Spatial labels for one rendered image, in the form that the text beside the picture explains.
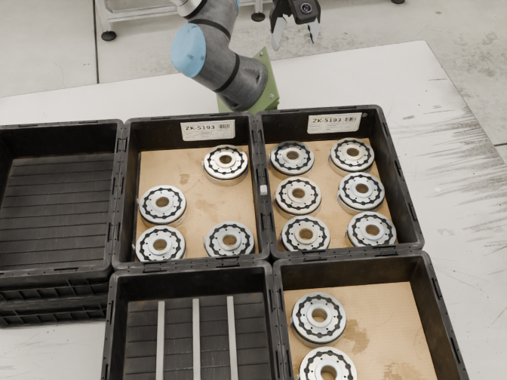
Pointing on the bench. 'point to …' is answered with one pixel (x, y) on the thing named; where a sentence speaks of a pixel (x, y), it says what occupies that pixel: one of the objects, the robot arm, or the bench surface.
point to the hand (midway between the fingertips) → (295, 45)
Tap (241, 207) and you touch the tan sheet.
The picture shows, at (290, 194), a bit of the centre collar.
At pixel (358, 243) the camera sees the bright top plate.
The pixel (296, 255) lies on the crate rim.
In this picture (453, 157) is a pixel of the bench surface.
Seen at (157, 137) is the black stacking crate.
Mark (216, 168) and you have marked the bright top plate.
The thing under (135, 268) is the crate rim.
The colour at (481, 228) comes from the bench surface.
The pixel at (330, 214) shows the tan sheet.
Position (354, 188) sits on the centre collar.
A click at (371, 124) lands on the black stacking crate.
